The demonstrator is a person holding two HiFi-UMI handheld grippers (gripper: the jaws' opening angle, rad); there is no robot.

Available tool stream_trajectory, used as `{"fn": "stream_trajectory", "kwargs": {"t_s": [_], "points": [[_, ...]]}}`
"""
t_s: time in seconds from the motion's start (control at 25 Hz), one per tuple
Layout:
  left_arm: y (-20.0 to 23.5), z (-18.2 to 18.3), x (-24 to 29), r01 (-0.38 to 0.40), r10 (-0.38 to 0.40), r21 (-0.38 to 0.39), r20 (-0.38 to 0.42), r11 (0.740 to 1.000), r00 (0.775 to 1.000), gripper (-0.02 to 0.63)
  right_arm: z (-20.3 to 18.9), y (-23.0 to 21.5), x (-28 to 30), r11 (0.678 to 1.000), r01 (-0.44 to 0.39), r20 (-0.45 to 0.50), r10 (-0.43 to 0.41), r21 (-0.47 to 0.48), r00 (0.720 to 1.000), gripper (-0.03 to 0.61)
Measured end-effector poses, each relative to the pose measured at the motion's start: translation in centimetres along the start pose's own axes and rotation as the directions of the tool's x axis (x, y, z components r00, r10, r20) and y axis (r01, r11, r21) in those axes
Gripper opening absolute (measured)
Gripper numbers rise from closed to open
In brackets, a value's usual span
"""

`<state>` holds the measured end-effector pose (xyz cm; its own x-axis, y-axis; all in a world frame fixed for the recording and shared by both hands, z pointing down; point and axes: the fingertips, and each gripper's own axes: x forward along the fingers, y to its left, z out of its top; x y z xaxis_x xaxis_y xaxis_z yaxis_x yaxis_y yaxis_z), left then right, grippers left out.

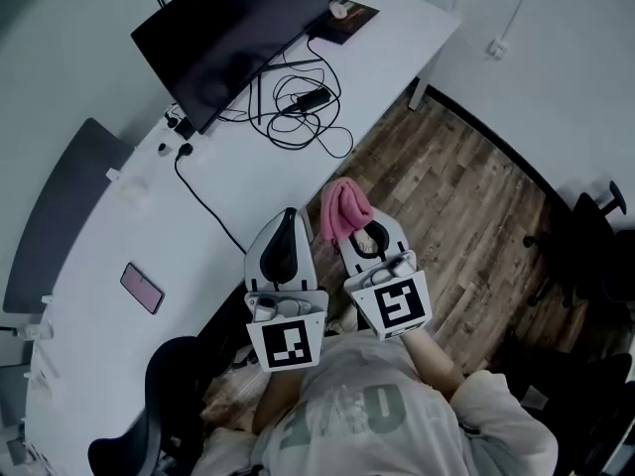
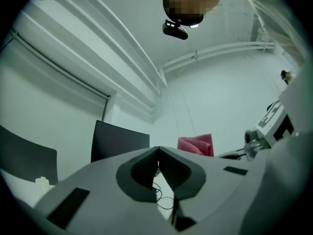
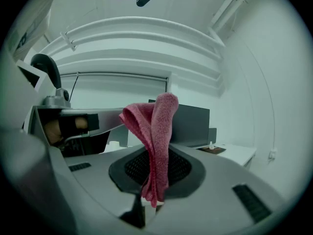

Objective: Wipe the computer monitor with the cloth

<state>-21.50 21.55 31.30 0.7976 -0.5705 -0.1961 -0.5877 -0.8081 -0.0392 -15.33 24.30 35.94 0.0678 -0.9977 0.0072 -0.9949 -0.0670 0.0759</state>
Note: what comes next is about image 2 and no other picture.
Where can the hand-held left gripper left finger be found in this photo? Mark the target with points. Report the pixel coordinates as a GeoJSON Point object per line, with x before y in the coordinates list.
{"type": "Point", "coordinates": [97, 180]}

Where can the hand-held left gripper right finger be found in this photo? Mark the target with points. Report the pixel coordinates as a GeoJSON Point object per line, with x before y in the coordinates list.
{"type": "Point", "coordinates": [220, 187]}

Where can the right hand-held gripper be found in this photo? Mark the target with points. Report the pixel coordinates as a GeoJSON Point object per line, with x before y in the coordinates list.
{"type": "Point", "coordinates": [270, 121]}

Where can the pink cloth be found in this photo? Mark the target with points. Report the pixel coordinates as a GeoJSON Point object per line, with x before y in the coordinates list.
{"type": "Point", "coordinates": [195, 144]}

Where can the black computer monitor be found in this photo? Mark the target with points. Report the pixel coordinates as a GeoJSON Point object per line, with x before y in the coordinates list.
{"type": "Point", "coordinates": [117, 141]}

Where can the white plastic bottle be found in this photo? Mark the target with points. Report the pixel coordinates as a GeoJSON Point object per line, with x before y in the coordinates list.
{"type": "Point", "coordinates": [44, 183]}

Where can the white roller blind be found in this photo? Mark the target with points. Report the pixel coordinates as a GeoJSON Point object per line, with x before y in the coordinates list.
{"type": "Point", "coordinates": [49, 101]}

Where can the white ceiling pipes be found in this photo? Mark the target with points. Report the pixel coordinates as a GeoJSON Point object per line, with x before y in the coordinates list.
{"type": "Point", "coordinates": [220, 51]}

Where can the person's white shirt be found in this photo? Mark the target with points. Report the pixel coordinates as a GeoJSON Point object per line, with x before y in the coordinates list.
{"type": "Point", "coordinates": [276, 16]}

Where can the person's head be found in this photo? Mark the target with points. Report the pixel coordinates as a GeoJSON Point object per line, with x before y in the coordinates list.
{"type": "Point", "coordinates": [188, 1]}

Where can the black head camera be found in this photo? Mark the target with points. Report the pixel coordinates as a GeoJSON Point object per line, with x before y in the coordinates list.
{"type": "Point", "coordinates": [174, 30]}

